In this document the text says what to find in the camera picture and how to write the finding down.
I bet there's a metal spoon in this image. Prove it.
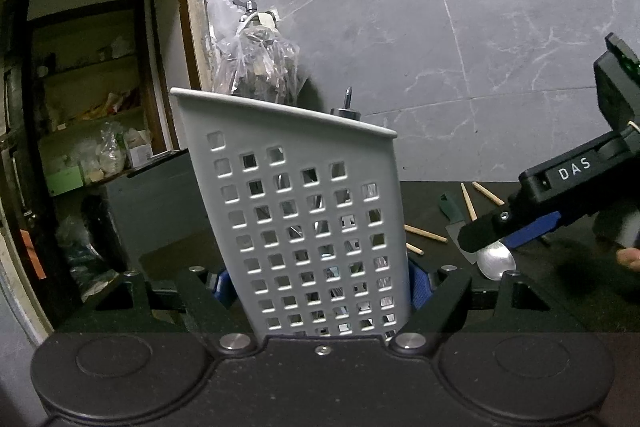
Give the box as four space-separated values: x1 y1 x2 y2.
476 242 516 281

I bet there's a grey perforated utensil basket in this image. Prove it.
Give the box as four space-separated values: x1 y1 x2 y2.
172 88 411 339

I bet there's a right hand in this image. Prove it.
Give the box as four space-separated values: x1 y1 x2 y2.
616 248 640 272

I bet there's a wooden chopstick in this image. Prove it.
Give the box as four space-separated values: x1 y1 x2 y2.
472 181 506 206
404 225 449 244
406 243 424 256
460 182 477 221

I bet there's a dark grey cabinet box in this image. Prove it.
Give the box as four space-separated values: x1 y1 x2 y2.
103 150 216 280

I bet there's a black knob utensil top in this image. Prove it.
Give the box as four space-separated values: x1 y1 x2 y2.
331 86 361 121

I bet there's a wooden storage shelf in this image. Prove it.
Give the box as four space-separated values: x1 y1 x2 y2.
30 0 167 196

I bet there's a clear plastic bag hanging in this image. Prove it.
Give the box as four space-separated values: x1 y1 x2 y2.
208 0 303 105

